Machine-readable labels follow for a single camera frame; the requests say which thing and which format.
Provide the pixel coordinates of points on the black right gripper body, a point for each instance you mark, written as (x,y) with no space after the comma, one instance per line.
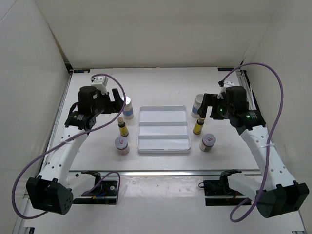
(220,110)

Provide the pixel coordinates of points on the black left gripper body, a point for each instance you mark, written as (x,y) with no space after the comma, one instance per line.
(104,105)

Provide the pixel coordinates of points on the blue label jar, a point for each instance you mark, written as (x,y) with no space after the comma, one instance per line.
(128,112)
(196,105)

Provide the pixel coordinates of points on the yellow small bottle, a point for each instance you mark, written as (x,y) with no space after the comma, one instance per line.
(122,127)
(198,126)

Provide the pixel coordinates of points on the red label spice jar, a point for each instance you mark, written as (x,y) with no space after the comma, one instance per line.
(121,144)
(207,142)

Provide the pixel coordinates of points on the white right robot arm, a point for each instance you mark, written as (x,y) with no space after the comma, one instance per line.
(279,193)

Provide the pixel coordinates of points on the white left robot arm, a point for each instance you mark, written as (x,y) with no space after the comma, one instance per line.
(51,190)

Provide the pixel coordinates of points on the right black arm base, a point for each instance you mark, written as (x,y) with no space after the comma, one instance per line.
(218,193)

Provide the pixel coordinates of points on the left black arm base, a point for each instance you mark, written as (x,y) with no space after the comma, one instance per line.
(104,190)

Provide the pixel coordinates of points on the white divided tray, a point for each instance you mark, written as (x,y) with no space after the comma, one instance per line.
(163,130)

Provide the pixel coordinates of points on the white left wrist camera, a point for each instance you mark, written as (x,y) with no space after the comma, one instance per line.
(100,83)

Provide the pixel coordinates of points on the aluminium front rail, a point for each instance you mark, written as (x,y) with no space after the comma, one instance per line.
(175,173)

